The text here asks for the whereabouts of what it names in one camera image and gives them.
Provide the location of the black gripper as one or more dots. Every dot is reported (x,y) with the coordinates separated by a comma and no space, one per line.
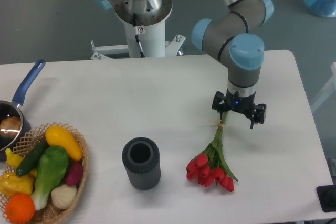
(244,105)

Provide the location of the red tulip bouquet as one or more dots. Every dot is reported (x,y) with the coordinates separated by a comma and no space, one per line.
(209,166)

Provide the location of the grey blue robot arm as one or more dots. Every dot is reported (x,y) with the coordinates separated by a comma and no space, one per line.
(230,41)

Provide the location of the dark grey ribbed vase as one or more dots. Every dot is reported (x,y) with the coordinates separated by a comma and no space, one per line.
(141,160)

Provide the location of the black device at edge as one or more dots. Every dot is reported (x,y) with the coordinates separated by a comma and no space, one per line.
(326,195)

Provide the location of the yellow squash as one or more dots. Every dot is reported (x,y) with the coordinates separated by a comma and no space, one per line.
(58,136)

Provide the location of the green bok choy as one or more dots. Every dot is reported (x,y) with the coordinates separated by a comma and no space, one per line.
(51,169)

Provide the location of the white garlic bulb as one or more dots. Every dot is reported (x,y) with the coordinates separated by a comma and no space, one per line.
(63,196)

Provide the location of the dark green cucumber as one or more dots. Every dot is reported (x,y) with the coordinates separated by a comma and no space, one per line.
(31,160)

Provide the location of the brown bread roll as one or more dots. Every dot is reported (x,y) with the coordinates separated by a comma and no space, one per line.
(10,127)

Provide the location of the small yellow banana pepper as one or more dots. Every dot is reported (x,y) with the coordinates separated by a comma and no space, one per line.
(13,159)

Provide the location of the yellow gourd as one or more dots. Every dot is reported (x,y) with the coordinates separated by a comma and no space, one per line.
(12,184)

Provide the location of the orange fruit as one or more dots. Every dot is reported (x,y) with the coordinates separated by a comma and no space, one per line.
(20,208)

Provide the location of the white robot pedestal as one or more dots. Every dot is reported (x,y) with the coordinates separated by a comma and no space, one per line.
(145,29)

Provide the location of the blue handled saucepan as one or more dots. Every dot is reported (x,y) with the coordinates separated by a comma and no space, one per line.
(13,107)

